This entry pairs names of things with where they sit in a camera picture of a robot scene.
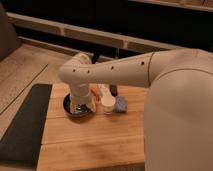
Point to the grey sofa corner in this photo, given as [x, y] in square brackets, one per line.
[9, 40]

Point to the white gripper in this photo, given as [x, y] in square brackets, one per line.
[81, 103]

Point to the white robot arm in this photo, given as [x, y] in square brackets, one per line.
[178, 111]

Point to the white wooden shelf rail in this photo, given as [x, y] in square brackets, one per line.
[89, 35]

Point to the dark ceramic bowl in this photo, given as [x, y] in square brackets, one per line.
[66, 106]

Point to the dark small bottle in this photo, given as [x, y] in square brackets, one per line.
[113, 90]

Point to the blue sponge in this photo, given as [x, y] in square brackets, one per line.
[120, 105]

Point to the black floor mat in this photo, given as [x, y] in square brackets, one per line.
[22, 140]

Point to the white paper cup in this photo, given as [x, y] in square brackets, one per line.
[108, 103]

